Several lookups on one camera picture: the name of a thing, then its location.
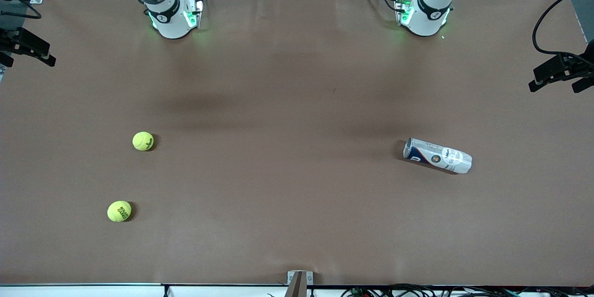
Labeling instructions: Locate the clear plastic tennis ball can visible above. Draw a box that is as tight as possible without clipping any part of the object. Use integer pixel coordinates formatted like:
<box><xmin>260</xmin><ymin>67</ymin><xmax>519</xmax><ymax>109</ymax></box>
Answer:
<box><xmin>403</xmin><ymin>137</ymin><xmax>473</xmax><ymax>175</ymax></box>

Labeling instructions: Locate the yellow tennis ball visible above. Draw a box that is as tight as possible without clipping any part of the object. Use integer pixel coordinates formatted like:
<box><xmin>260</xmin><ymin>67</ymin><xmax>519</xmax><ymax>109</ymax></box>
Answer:
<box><xmin>132</xmin><ymin>131</ymin><xmax>155</xmax><ymax>152</ymax></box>
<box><xmin>107</xmin><ymin>200</ymin><xmax>132</xmax><ymax>223</ymax></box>

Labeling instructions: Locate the brown table cover sheet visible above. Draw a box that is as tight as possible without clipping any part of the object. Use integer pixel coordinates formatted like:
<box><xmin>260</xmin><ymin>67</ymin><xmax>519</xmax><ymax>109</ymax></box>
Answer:
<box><xmin>0</xmin><ymin>0</ymin><xmax>594</xmax><ymax>287</ymax></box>

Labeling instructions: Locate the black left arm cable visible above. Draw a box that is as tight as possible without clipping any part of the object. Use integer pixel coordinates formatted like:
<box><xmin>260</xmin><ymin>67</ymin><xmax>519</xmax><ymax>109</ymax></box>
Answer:
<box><xmin>532</xmin><ymin>0</ymin><xmax>594</xmax><ymax>56</ymax></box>

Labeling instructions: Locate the black cable bundle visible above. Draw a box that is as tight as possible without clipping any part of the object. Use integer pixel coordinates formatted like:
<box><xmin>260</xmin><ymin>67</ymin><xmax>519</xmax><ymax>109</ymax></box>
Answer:
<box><xmin>341</xmin><ymin>283</ymin><xmax>594</xmax><ymax>297</ymax></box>

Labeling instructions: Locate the silver metal table bracket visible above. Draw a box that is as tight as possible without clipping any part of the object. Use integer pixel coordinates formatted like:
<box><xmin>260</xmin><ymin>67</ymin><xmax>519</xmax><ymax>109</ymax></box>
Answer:
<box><xmin>287</xmin><ymin>270</ymin><xmax>314</xmax><ymax>286</ymax></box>

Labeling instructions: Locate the grey camera mounting post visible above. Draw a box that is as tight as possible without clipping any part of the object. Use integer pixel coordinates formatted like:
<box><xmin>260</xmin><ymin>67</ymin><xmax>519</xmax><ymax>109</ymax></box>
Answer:
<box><xmin>284</xmin><ymin>273</ymin><xmax>308</xmax><ymax>297</ymax></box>

